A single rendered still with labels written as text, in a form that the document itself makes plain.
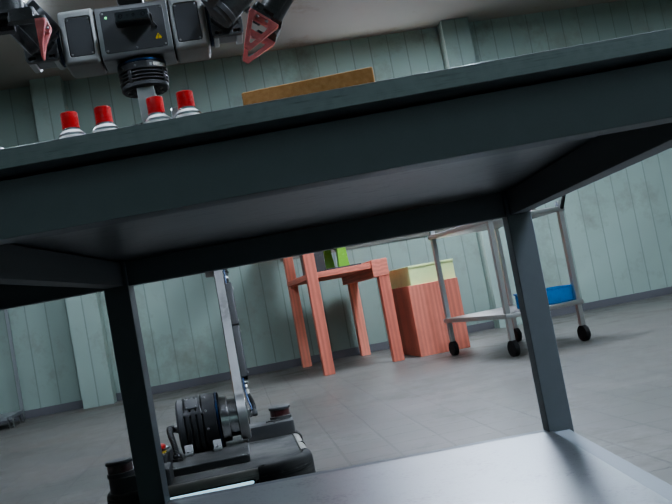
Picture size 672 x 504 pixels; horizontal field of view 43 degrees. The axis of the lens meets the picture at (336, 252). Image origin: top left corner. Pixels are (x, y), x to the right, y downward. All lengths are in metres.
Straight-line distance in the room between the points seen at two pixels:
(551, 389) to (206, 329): 7.01
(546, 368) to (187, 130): 1.43
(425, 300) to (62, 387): 3.87
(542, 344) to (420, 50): 7.64
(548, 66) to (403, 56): 8.65
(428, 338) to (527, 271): 5.28
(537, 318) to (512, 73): 1.29
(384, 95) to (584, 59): 0.20
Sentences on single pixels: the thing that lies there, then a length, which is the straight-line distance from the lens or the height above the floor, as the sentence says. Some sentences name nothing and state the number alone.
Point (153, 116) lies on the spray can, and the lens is 1.72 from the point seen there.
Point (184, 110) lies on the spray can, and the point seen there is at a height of 1.04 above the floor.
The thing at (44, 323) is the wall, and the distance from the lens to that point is 9.11.
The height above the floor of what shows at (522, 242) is 0.68.
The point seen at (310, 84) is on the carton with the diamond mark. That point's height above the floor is 1.11.
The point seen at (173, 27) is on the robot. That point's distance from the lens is 2.45.
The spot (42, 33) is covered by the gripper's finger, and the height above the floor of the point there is 1.25.
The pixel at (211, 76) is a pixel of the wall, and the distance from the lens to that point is 9.26.
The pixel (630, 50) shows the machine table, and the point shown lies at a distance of 0.90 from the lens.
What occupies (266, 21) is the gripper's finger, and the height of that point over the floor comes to 1.21.
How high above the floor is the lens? 0.63
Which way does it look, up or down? 3 degrees up
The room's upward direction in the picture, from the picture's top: 10 degrees counter-clockwise
